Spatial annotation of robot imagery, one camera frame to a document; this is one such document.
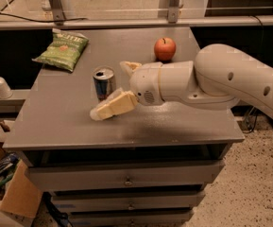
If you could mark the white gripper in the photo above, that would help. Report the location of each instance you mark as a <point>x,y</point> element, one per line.
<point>145,82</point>

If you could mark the Red Bull can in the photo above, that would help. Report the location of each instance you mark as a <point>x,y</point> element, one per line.
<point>104,82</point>

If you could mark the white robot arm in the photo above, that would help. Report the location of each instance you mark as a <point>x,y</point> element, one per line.
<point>217,79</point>

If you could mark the red apple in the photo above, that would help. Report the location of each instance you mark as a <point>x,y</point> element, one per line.
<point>164,49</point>

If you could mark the green chip bag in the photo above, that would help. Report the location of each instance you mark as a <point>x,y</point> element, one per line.
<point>64,51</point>

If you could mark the grey drawer cabinet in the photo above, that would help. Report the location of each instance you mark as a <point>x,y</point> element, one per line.
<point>147,166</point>

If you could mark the cardboard box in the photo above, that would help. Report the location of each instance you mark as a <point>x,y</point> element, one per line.
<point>20,204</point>

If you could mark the metal railing frame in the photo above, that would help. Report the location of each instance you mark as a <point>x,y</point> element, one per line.
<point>134,13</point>

